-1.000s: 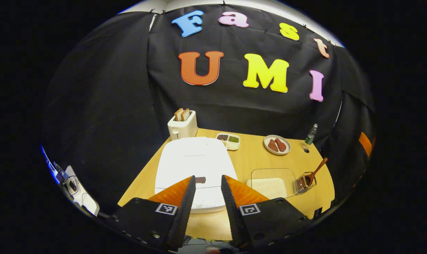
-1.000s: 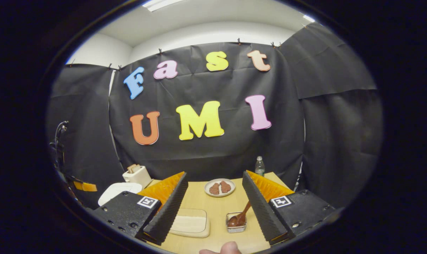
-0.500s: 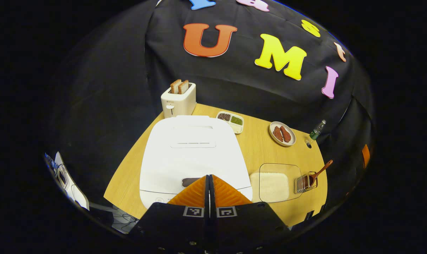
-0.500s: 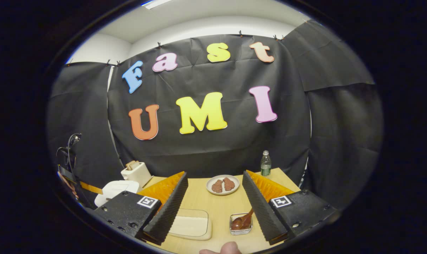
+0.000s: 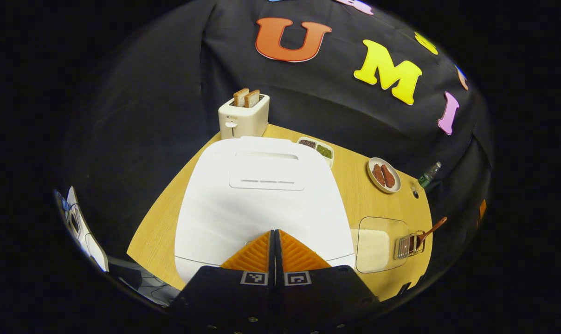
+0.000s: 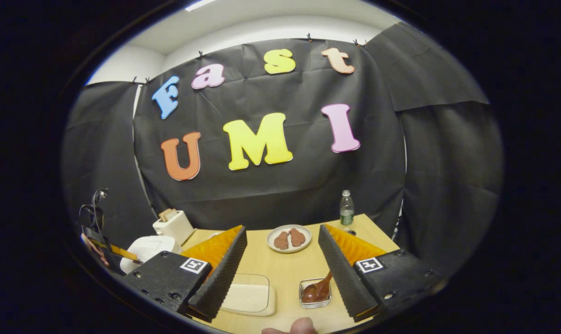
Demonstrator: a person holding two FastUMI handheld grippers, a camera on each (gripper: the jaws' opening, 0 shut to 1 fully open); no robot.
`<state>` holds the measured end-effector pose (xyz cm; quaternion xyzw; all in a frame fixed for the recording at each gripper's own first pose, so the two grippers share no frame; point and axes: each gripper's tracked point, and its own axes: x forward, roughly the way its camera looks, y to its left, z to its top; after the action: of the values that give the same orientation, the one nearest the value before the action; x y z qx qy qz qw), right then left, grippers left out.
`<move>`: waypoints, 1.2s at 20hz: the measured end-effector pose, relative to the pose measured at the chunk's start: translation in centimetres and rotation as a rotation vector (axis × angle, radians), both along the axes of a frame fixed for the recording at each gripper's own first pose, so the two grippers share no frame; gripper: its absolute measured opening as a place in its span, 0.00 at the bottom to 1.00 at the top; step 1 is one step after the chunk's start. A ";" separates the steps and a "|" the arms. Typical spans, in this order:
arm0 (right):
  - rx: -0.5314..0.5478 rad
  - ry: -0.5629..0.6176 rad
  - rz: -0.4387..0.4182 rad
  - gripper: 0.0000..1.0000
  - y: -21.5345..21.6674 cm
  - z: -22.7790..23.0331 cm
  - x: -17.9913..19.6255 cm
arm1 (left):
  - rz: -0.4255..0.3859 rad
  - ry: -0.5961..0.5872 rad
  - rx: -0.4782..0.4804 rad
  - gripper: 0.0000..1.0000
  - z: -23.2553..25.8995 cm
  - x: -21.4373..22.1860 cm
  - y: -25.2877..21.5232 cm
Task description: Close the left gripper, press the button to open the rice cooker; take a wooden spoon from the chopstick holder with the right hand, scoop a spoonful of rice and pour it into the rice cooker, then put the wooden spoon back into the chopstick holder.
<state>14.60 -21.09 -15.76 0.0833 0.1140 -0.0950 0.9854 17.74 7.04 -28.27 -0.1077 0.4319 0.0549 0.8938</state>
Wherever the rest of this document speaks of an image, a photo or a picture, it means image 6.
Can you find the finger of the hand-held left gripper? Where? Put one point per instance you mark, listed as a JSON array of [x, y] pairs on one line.
[[125, 253]]

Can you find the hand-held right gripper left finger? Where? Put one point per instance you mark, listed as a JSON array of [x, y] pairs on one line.
[[220, 278]]

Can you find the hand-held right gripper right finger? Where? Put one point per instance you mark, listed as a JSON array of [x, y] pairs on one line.
[[343, 278]]

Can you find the white rice cooker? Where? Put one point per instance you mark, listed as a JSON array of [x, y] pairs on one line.
[[152, 246]]

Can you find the brown wooden spoon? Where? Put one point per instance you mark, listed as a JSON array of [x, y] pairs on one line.
[[313, 293]]

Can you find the clear glass chopstick holder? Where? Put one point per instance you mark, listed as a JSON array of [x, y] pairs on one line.
[[303, 283]]

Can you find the cream rectangular tray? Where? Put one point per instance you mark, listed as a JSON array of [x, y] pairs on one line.
[[250, 297]]

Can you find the toast slice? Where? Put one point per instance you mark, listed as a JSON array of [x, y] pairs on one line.
[[172, 213], [162, 215]]

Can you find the white toaster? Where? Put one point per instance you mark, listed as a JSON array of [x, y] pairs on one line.
[[173, 228]]

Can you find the brown meat piece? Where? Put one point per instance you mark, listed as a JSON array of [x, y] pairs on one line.
[[297, 237], [281, 240]]

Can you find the green label water bottle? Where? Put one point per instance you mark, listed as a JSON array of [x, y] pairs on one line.
[[346, 215]]

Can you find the round white plate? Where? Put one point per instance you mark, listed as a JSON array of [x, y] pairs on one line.
[[271, 241]]

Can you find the black backdrop cloth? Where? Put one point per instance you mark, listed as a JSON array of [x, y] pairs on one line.
[[285, 185]]

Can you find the narrow ceiling light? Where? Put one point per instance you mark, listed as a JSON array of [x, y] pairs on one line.
[[199, 4]]

